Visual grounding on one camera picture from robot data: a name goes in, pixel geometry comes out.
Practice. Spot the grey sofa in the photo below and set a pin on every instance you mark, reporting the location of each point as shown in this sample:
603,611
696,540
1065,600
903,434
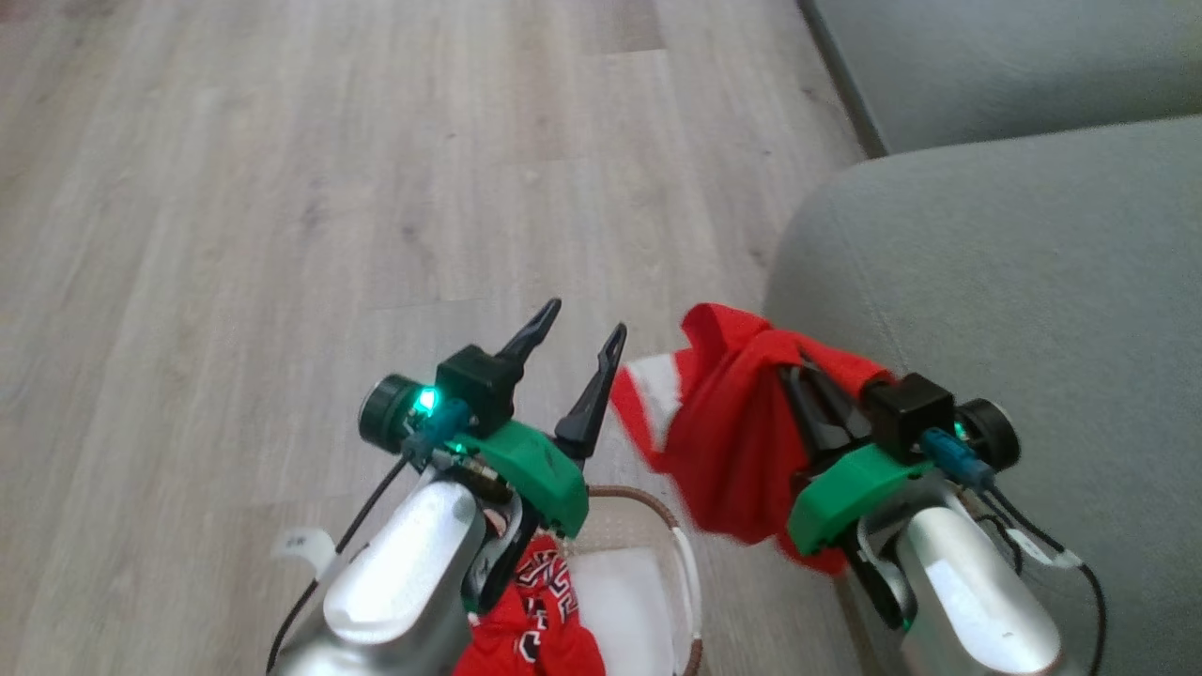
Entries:
1033,310

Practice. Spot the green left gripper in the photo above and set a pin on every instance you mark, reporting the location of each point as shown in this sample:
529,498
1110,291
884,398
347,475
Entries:
531,465

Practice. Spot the red garment with white stripes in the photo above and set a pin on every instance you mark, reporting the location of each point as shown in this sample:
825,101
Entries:
723,422

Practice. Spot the grey sofa section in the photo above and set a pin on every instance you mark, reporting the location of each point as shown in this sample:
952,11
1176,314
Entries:
1014,66

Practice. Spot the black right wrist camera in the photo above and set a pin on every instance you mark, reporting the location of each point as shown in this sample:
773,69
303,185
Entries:
911,413

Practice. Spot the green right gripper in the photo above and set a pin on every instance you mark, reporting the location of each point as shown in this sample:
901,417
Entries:
845,488

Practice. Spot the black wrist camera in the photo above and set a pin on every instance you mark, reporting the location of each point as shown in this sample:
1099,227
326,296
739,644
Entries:
911,413
474,385

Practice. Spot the white basket with brown rim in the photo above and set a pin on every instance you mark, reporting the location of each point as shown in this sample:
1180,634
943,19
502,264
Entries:
629,601

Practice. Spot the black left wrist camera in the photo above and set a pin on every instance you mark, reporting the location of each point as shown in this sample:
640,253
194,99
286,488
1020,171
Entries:
474,385

